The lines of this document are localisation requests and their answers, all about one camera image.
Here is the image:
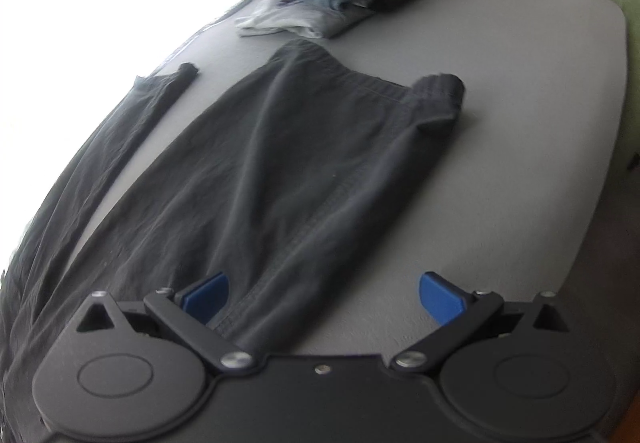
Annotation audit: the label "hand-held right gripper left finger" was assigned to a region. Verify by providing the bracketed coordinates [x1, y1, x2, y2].
[75, 272, 257, 375]

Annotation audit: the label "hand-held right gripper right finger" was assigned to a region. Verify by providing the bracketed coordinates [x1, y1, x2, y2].
[391, 271, 572, 374]

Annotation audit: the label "black pants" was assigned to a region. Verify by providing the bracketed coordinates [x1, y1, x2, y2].
[0, 39, 467, 443]

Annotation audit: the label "light grey shirt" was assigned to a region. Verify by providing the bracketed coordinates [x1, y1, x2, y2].
[236, 0, 372, 40]

